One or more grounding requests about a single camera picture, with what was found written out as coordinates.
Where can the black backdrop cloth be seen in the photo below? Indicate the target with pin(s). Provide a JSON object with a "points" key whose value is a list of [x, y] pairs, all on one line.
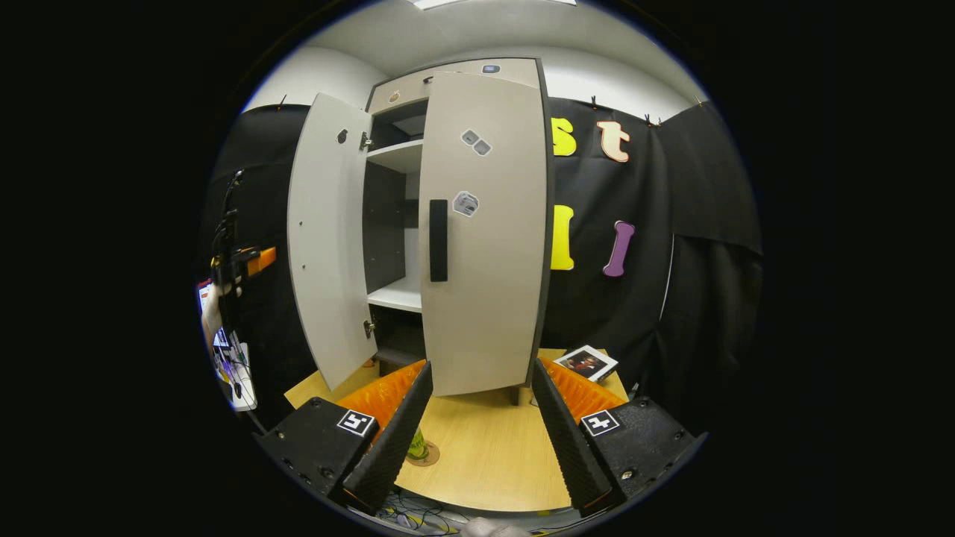
{"points": [[671, 298]]}

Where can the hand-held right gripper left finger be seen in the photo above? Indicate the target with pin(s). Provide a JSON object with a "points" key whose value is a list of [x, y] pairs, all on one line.
{"points": [[399, 440]]}

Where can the green label clear bottle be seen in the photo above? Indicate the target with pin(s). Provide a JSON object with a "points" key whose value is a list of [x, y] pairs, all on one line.
{"points": [[418, 446]]}

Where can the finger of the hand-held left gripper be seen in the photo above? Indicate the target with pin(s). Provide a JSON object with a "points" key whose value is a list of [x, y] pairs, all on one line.
{"points": [[262, 259]]}

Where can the grey cabinet drawer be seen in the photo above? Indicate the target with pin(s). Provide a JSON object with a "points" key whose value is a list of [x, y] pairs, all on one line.
{"points": [[522, 71]]}

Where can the grey cabinet with shelves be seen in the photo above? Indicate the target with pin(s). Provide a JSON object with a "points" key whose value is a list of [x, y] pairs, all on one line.
{"points": [[395, 156]]}

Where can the grey cabinet door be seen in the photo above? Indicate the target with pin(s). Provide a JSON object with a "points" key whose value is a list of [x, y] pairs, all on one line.
{"points": [[492, 298], [328, 246]]}

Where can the round cork coaster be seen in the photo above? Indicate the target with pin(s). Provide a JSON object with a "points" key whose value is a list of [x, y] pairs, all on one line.
{"points": [[433, 453]]}

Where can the white book with picture cover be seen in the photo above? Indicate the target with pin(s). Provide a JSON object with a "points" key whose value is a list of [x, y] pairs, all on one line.
{"points": [[586, 363]]}

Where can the computer screen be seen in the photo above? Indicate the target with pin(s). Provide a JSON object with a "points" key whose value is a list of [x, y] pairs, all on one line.
{"points": [[203, 287]]}

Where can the white side desk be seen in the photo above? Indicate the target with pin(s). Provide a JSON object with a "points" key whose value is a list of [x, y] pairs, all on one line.
{"points": [[246, 391]]}

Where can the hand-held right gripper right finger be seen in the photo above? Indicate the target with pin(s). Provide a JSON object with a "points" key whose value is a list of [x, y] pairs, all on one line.
{"points": [[567, 440]]}

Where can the large ceiling light panel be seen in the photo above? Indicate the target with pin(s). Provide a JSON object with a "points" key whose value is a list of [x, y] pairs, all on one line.
{"points": [[448, 3]]}

